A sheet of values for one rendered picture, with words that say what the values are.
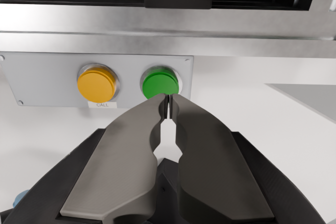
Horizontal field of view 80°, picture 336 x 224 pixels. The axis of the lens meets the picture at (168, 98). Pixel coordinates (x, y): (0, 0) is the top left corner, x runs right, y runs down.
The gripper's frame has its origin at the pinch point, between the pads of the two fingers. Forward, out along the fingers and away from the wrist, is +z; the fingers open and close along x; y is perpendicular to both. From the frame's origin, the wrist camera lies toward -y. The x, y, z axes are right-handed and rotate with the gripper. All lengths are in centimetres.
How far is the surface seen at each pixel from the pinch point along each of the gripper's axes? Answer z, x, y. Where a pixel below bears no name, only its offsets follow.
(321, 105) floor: 106, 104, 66
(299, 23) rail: 9.5, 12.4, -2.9
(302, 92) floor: 106, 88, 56
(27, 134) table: 19.5, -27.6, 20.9
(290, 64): 19.5, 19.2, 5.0
